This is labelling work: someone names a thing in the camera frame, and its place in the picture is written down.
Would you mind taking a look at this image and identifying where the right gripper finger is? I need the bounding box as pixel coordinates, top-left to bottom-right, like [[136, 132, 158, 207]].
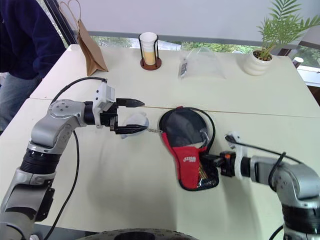
[[201, 154, 221, 167]]

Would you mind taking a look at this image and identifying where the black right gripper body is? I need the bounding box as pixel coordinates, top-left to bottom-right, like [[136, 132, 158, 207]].
[[217, 150, 237, 178]]

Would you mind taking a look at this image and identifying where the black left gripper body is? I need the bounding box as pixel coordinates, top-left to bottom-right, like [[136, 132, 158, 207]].
[[99, 100, 120, 132]]

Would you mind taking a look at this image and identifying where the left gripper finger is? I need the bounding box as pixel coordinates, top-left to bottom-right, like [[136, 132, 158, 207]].
[[116, 98, 146, 109], [109, 124, 146, 136]]

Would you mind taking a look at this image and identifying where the red black paddle case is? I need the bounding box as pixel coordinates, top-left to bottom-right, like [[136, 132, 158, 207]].
[[158, 106, 221, 192]]

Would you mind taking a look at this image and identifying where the black table tennis paddle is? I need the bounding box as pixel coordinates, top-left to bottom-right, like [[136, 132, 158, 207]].
[[164, 109, 219, 188]]

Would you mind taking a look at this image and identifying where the cup in black holder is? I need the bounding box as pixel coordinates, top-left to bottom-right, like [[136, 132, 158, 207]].
[[138, 33, 163, 72]]

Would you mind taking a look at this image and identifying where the beige paper cup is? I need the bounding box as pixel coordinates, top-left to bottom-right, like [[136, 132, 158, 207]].
[[141, 49, 156, 66]]

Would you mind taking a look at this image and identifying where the brown paper bag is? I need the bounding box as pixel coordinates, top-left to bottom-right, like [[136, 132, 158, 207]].
[[58, 0, 110, 77]]

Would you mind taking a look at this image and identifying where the white paper cup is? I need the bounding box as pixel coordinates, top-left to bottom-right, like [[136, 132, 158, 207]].
[[139, 31, 157, 52]]

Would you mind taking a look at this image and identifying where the clear plastic bag with label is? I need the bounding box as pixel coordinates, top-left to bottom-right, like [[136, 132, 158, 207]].
[[177, 47, 227, 81]]

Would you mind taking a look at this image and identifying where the white ribbed plant pot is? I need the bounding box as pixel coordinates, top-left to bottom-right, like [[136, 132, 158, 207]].
[[242, 48, 274, 77]]

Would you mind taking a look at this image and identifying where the person in navy sweater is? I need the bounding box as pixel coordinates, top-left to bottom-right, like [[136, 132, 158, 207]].
[[0, 0, 67, 132]]

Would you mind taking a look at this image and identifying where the green palm plant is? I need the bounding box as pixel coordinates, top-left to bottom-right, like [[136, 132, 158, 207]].
[[255, 0, 320, 61]]

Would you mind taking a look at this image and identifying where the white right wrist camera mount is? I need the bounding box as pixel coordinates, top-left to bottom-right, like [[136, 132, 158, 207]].
[[224, 130, 249, 181]]

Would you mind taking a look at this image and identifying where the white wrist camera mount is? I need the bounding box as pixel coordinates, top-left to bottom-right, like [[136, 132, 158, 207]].
[[224, 130, 249, 181], [91, 79, 117, 129]]

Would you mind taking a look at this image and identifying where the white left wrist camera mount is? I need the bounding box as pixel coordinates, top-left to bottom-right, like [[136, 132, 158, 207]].
[[91, 79, 117, 129]]

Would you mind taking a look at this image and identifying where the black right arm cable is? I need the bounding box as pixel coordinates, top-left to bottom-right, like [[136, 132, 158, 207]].
[[224, 134, 305, 191]]

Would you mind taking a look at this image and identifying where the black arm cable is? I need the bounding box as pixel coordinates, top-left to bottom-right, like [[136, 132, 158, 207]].
[[224, 134, 305, 191], [44, 76, 108, 240]]

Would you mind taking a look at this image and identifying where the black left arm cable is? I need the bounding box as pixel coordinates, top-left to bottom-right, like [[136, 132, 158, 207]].
[[44, 76, 108, 240]]

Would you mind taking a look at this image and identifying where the black window frame post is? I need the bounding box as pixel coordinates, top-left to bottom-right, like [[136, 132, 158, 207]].
[[47, 0, 79, 49]]

